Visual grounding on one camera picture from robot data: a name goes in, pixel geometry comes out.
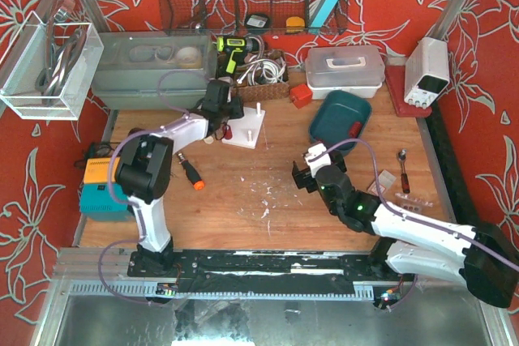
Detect large red spring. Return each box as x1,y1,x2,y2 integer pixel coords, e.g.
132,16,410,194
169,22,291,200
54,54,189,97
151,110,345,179
224,125,233,140

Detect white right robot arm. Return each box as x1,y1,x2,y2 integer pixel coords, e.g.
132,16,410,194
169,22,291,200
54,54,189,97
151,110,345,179
291,152,518,308

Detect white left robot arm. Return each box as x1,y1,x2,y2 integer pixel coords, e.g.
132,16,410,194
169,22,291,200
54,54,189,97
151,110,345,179
114,76,244,255

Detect small red spring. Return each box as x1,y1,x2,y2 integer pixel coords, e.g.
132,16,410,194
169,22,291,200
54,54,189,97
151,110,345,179
349,121,363,138

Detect white peg fixture board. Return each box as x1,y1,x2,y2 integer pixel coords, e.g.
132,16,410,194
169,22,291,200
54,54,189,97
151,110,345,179
222,102,265,149

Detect woven wicker basket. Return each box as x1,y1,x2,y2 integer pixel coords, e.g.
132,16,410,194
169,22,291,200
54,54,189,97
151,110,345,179
231,49,290,103

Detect teal plastic tray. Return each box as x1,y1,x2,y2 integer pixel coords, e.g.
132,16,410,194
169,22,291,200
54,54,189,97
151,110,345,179
308,91,372,147

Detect black orange screwdriver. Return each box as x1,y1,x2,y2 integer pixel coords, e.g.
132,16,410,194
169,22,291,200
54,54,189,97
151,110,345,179
176,152,205,190

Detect clear bit case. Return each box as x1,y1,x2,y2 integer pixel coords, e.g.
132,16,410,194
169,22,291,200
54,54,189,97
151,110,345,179
397,197,434,212

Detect small red box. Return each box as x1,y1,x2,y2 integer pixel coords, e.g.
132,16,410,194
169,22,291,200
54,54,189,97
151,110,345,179
289,83,313,109

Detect grey-green plastic toolbox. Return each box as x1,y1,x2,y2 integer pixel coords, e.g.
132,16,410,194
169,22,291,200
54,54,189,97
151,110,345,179
91,32,217,110

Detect yellow tape measure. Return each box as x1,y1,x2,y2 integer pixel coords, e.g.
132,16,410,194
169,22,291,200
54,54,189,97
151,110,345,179
285,16,306,35

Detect clear white storage case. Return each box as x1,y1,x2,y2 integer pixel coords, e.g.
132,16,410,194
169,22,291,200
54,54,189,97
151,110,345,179
305,45,385,100

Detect red mat under supply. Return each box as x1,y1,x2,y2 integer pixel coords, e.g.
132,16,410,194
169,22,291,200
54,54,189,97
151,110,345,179
385,65,432,118

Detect yellow soldering station box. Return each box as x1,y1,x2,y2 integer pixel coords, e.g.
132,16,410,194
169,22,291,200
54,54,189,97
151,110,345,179
83,157,110,184

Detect white bench power supply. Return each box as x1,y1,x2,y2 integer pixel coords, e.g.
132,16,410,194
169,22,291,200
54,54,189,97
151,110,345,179
404,37,450,109

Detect teal power supply box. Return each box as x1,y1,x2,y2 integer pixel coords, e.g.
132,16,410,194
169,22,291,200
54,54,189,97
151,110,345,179
79,183,135,222

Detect light blue flat case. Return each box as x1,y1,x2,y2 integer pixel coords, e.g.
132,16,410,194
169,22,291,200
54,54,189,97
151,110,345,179
308,0,339,34

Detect grey pliers in bin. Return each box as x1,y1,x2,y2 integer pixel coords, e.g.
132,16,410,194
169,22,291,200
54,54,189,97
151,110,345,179
35,17,87,107

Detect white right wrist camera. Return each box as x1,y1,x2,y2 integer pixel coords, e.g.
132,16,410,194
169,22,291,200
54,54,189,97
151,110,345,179
303,143,332,173

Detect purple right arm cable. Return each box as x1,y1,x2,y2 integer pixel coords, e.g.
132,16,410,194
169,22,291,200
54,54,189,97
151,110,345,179
306,138,519,310

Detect white coiled cable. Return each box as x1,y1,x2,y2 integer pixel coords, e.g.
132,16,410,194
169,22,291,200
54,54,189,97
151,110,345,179
237,58,287,87

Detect yellow-green cordless drill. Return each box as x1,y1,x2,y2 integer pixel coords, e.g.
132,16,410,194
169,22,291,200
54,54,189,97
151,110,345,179
216,35,263,87

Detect red handled ratchet wrench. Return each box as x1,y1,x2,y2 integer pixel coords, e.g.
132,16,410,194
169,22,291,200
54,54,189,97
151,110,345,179
397,149,410,194

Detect black wire wall basket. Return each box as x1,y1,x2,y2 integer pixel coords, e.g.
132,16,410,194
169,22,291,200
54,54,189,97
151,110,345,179
157,0,350,37

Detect black tangled cables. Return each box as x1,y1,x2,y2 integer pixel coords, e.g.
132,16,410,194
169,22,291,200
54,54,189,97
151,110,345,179
74,141,118,169

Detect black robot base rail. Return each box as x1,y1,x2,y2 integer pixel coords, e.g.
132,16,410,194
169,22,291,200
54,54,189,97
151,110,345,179
127,250,412,295

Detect clear acrylic wall bin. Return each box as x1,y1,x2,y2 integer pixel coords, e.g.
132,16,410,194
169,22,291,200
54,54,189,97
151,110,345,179
1,12,104,121

